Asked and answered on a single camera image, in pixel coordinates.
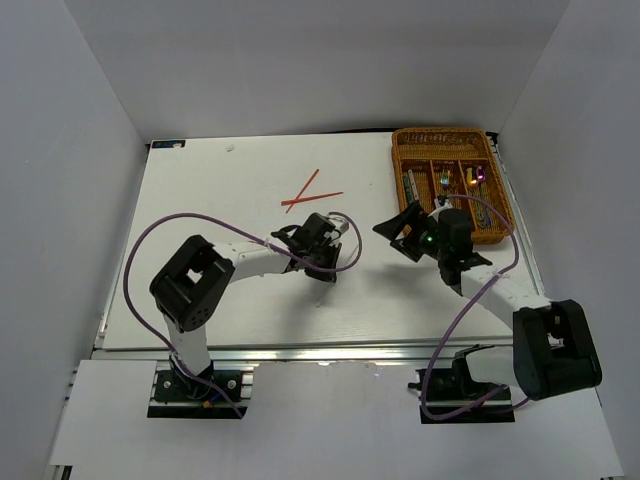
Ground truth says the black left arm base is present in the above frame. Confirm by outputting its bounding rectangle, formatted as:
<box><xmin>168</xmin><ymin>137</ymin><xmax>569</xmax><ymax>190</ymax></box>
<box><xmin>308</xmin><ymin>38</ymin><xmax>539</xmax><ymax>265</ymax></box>
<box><xmin>147</xmin><ymin>367</ymin><xmax>249</xmax><ymax>420</ymax></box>

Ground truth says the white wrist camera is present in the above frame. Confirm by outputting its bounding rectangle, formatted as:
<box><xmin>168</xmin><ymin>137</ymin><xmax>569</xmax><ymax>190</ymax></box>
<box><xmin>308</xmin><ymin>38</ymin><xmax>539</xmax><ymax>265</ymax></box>
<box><xmin>327</xmin><ymin>215</ymin><xmax>350</xmax><ymax>239</ymax></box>
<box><xmin>430</xmin><ymin>196</ymin><xmax>452</xmax><ymax>218</ymax></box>

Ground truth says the blue table label sticker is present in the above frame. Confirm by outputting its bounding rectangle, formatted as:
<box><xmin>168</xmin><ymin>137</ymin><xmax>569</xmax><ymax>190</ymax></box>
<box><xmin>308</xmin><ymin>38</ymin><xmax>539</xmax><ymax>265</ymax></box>
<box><xmin>150</xmin><ymin>139</ymin><xmax>186</xmax><ymax>149</ymax></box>

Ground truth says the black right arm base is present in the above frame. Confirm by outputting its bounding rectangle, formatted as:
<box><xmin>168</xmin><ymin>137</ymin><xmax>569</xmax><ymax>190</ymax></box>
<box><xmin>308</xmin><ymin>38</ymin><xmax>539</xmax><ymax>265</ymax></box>
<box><xmin>426</xmin><ymin>345</ymin><xmax>515</xmax><ymax>424</ymax></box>

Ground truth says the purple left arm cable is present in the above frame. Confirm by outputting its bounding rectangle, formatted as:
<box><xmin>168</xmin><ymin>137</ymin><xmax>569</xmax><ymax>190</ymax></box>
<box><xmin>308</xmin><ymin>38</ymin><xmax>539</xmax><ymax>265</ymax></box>
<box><xmin>123</xmin><ymin>212</ymin><xmax>364</xmax><ymax>419</ymax></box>

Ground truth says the purple iridescent spoon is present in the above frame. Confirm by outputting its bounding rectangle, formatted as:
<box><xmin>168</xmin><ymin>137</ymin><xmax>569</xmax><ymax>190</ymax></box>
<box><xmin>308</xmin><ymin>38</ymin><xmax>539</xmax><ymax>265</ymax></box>
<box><xmin>476</xmin><ymin>165</ymin><xmax>492</xmax><ymax>228</ymax></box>

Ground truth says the woven wicker cutlery tray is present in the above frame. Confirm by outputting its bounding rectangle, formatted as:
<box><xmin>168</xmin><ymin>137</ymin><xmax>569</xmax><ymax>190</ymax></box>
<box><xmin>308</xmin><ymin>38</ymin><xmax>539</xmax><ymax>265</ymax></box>
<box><xmin>391</xmin><ymin>127</ymin><xmax>515</xmax><ymax>245</ymax></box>

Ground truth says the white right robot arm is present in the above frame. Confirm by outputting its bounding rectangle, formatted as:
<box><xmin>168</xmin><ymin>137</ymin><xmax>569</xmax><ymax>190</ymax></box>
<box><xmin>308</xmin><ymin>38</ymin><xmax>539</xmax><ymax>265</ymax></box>
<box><xmin>373</xmin><ymin>202</ymin><xmax>602</xmax><ymax>401</ymax></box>

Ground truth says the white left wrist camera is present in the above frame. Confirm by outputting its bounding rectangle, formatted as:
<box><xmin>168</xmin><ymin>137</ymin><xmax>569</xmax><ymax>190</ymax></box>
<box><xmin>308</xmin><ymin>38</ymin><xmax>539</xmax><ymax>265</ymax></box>
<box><xmin>327</xmin><ymin>215</ymin><xmax>350</xmax><ymax>239</ymax></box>

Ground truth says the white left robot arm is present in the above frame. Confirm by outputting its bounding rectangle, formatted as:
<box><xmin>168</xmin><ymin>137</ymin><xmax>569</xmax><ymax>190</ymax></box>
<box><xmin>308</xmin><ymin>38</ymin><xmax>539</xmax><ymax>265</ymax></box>
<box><xmin>149</xmin><ymin>213</ymin><xmax>349</xmax><ymax>399</ymax></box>

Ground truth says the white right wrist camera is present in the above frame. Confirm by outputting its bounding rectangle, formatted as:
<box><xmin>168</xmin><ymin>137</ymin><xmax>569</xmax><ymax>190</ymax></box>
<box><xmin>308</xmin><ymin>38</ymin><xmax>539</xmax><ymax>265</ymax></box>
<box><xmin>430</xmin><ymin>196</ymin><xmax>452</xmax><ymax>218</ymax></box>

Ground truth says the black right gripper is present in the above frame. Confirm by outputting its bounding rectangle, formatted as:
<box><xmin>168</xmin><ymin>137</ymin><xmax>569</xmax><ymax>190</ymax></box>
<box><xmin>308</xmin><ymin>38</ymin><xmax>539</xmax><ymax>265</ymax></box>
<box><xmin>373</xmin><ymin>202</ymin><xmax>448</xmax><ymax>263</ymax></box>

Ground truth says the gold ornate rainbow spoon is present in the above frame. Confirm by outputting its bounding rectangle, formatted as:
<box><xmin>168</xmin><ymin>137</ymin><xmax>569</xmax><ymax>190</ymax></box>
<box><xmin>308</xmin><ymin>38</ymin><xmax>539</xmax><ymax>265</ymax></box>
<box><xmin>463</xmin><ymin>167</ymin><xmax>489</xmax><ymax>229</ymax></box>

